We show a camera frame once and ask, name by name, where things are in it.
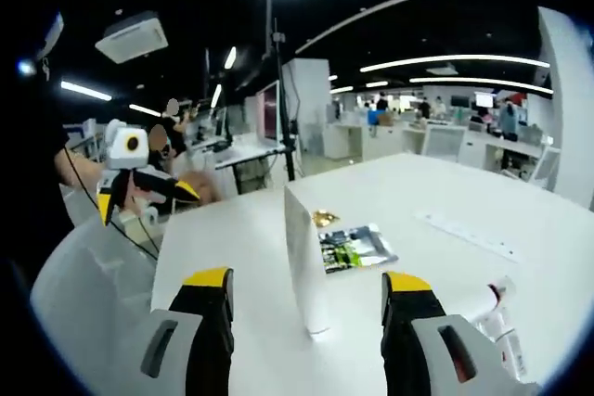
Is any gold skincare sachet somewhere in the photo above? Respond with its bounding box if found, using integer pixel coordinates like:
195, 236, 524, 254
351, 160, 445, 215
310, 208, 342, 228

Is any person's left hand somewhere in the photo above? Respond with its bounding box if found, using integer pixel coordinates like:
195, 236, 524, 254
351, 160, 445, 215
129, 182, 159, 216

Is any white skincare pump bottle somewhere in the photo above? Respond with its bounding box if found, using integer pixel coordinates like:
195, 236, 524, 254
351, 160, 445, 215
466, 275, 519, 346

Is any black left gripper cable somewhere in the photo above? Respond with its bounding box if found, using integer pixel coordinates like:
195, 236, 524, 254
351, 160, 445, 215
64, 149, 160, 262

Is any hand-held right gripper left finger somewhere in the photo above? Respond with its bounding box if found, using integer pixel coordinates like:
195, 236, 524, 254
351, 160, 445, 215
115, 267, 236, 396

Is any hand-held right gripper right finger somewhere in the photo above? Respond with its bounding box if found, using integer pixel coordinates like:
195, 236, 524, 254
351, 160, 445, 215
381, 270, 539, 396

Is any white mesh office chair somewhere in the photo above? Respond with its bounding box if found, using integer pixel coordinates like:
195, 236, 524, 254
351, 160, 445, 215
30, 219, 161, 369

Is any white skincare tube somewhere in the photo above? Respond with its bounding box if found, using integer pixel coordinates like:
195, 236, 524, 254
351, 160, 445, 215
283, 185, 332, 339

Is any person's black clothing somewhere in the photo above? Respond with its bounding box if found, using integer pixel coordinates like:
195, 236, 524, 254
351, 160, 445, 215
0, 10, 78, 286

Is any green black skincare packet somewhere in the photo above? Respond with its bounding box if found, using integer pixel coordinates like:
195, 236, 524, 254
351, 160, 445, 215
317, 223, 399, 275

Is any ceiling air conditioner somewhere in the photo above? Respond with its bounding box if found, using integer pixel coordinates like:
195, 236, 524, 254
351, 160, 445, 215
95, 11, 169, 65

